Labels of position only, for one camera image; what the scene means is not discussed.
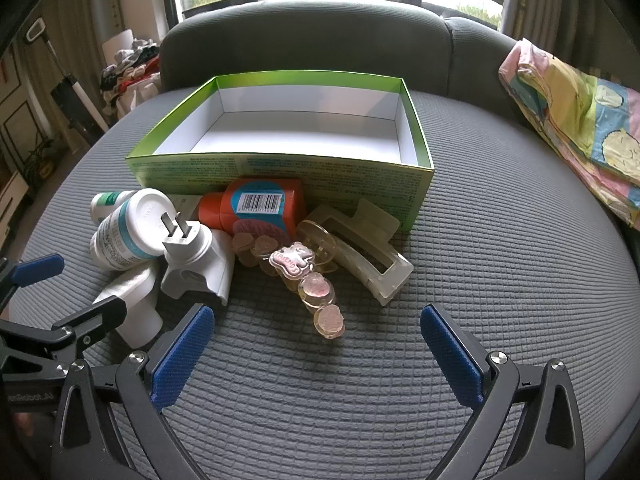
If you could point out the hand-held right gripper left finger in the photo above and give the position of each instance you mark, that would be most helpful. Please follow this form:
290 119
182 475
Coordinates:
182 355

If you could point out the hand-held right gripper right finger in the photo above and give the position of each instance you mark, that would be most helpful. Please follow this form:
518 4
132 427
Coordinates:
452 360

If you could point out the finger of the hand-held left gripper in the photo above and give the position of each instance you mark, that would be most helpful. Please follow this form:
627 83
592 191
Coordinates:
37 267
95 317

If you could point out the white tube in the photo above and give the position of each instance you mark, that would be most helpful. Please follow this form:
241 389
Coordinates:
140 310

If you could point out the white pill bottle teal label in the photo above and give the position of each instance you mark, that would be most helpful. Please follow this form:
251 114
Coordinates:
120 240

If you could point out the white plug adapter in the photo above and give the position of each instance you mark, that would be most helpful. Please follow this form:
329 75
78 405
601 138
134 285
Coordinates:
200 255

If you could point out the strip of pink hair clips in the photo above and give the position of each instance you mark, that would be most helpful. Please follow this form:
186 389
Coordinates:
315 287

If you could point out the orange bottle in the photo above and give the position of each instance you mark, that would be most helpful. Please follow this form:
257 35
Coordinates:
235 205

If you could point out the beige hair claw clip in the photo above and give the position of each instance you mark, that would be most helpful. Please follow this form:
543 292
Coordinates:
372 220

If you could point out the green cardboard box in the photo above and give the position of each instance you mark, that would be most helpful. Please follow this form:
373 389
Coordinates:
350 180

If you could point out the small white bottle green label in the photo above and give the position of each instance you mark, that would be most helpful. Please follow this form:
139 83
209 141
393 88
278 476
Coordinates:
107 202

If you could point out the grey sofa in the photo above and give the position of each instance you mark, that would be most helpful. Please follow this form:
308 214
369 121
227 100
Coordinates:
350 360

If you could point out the small cream box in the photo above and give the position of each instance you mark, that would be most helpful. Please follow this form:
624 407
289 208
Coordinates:
187 204

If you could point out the black and white stick vacuum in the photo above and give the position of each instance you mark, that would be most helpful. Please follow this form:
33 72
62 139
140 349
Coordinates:
75 95

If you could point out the pile of clothes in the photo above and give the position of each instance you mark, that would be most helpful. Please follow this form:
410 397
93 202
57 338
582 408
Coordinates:
130 80

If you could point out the white paper roll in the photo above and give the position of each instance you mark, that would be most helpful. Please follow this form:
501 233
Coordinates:
117 44

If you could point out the pastel printed blanket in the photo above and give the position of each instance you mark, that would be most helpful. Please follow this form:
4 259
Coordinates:
575 110

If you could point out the beige curtain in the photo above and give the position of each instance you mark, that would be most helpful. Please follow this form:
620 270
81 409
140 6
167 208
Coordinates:
540 5
145 5

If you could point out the long dark planter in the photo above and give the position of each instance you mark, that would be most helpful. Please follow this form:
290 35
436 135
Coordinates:
220 4

